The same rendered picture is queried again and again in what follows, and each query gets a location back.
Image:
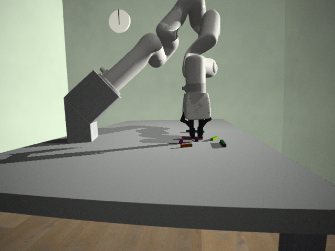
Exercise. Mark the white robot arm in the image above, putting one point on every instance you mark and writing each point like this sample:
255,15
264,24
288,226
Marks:
157,49

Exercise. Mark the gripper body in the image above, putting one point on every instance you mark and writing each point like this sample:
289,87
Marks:
196,105

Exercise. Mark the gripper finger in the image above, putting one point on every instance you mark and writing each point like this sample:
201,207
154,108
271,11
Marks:
201,123
190,124

